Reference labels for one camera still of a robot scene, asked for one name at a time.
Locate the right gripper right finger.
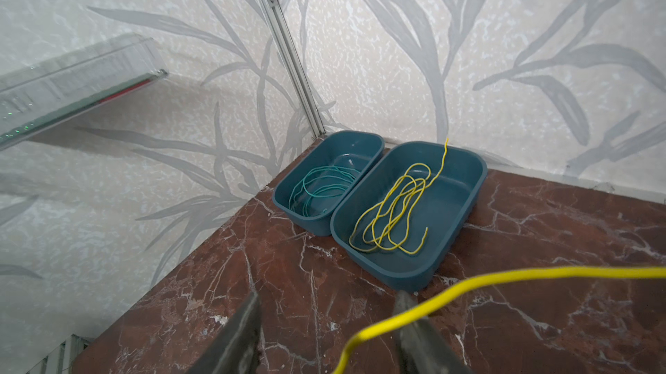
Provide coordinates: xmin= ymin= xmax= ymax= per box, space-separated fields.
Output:
xmin=393 ymin=317 xmax=473 ymax=373

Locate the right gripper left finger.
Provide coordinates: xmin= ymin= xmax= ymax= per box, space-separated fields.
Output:
xmin=187 ymin=293 xmax=262 ymax=374

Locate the right teal plastic bin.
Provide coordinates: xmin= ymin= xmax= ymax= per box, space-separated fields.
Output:
xmin=331 ymin=142 xmax=487 ymax=292

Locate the teal plastic bin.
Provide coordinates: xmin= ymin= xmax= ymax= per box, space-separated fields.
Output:
xmin=272 ymin=131 xmax=385 ymax=236
xmin=331 ymin=142 xmax=487 ymax=292

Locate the left teal plastic bin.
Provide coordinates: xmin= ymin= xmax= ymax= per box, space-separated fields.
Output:
xmin=272 ymin=131 xmax=385 ymax=236

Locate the yellow cable bundle in bin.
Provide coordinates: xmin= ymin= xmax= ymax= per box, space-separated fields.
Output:
xmin=348 ymin=137 xmax=451 ymax=256

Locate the green coiled cable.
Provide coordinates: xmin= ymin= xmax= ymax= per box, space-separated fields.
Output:
xmin=288 ymin=164 xmax=362 ymax=218

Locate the clear acrylic wall shelf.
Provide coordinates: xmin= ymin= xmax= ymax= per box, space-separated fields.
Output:
xmin=1 ymin=34 xmax=168 ymax=150

